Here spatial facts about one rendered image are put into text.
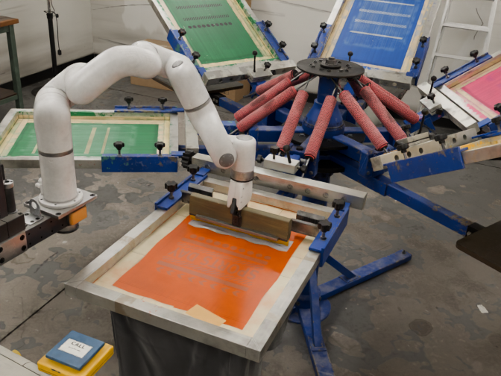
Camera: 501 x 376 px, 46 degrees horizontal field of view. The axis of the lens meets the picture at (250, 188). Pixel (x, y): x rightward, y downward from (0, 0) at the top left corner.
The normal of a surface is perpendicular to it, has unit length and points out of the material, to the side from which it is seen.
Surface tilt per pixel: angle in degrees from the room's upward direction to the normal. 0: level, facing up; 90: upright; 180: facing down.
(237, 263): 0
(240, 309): 0
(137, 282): 0
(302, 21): 90
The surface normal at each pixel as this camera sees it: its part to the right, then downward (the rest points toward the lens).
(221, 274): 0.06, -0.89
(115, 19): -0.40, 0.40
